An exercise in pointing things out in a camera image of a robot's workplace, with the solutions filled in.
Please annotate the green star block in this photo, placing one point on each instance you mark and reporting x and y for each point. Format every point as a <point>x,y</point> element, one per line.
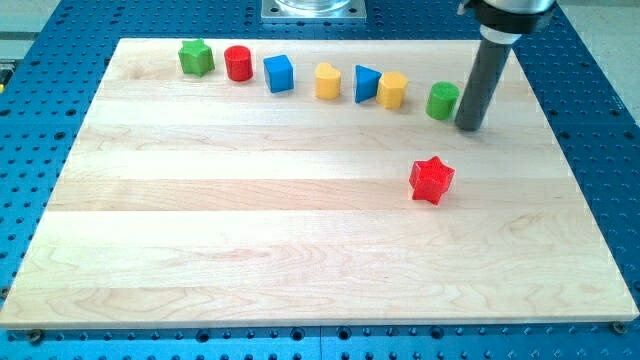
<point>196,57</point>

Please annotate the wooden board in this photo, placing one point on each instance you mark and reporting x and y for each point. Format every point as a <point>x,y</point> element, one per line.
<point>200,202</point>

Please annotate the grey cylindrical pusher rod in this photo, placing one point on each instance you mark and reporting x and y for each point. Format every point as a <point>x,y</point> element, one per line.
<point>486,72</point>

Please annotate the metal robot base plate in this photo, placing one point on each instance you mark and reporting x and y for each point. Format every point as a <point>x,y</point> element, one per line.
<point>282,11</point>

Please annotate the red cylinder block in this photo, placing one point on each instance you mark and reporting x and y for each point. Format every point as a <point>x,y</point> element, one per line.
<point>238,63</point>

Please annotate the blue triangle block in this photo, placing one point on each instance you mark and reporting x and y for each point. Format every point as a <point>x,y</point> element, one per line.
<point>366,83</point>

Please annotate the blue cube block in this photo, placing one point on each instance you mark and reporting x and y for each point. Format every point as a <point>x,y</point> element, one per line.
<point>278,72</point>

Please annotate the green cylinder block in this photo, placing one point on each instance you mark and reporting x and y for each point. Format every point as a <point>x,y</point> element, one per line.
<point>442,99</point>

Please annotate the red star block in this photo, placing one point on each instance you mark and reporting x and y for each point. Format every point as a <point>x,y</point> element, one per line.
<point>430,179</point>

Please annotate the yellow heart block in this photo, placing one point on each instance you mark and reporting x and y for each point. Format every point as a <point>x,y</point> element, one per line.
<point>327,81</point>

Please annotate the yellow hexagon block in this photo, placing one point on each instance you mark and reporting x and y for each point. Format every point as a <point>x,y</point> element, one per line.
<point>391,90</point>

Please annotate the blue perforated table plate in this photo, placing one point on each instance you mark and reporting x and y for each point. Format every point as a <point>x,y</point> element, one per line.
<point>51,89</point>

